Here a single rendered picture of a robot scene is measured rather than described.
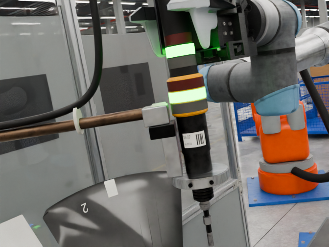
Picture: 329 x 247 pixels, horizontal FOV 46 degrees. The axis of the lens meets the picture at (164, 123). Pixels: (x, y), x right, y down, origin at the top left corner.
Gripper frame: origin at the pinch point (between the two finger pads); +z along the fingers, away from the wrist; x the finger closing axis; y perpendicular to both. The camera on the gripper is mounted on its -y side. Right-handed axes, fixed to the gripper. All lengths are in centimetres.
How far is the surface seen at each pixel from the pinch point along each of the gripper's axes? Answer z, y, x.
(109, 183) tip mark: -6.2, 23.5, 20.5
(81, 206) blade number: -1.2, 25.7, 22.2
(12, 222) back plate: 0, 30, 43
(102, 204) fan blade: -3.3, 25.9, 19.7
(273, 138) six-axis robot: -355, 100, 153
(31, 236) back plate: -1, 34, 40
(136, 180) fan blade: -9.3, 23.9, 17.2
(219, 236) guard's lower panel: -106, 87, 70
